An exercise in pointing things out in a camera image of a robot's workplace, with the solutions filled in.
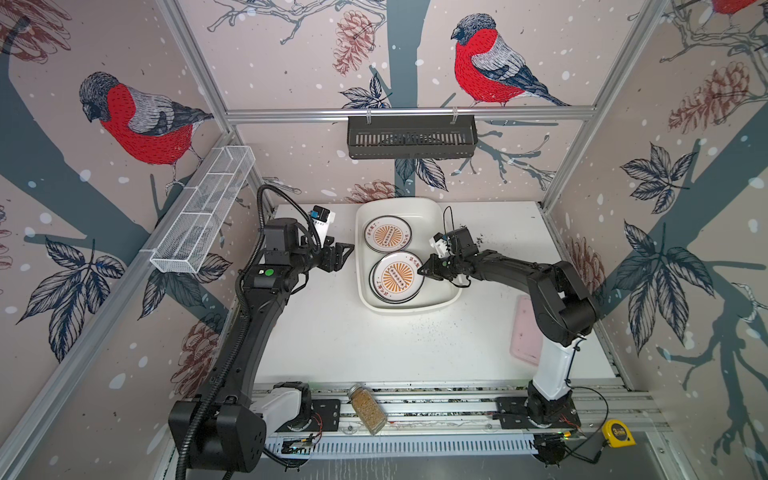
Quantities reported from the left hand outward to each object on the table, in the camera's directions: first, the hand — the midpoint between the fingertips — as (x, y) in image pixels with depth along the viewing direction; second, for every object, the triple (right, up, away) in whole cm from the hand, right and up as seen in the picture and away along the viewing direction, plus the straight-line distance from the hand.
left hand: (340, 241), depth 74 cm
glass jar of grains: (+8, -41, -3) cm, 42 cm away
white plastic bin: (+27, +8, +40) cm, 49 cm away
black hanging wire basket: (+20, +36, +30) cm, 51 cm away
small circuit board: (-10, -51, -3) cm, 52 cm away
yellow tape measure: (+66, -45, -6) cm, 81 cm away
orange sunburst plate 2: (+14, -13, +22) cm, 29 cm away
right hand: (+22, -11, +20) cm, 31 cm away
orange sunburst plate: (+12, +2, +36) cm, 38 cm away
